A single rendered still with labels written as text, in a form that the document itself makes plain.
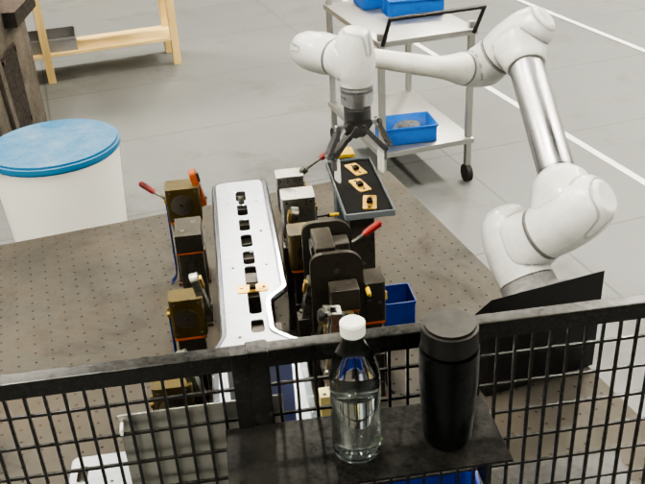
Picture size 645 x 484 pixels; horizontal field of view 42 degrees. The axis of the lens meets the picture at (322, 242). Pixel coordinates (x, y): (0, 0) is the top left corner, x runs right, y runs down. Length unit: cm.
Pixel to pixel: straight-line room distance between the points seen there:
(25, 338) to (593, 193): 175
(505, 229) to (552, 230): 15
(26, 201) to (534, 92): 240
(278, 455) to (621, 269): 339
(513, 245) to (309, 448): 131
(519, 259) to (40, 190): 233
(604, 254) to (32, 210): 278
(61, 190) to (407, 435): 298
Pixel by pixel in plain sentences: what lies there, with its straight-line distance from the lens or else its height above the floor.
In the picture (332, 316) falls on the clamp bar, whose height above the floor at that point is 121.
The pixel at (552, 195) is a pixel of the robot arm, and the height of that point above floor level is 121.
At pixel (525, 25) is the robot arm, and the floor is 153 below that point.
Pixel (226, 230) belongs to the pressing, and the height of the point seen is 100.
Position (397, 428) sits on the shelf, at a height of 143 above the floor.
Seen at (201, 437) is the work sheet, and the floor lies 140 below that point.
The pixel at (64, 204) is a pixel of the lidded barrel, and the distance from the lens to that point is 398.
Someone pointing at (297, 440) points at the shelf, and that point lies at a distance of 115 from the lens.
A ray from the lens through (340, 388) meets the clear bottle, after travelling 104.
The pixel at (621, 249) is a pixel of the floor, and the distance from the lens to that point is 455.
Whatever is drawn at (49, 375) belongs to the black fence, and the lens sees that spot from 114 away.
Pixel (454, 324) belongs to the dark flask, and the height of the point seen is 161.
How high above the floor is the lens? 220
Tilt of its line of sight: 29 degrees down
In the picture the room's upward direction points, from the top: 3 degrees counter-clockwise
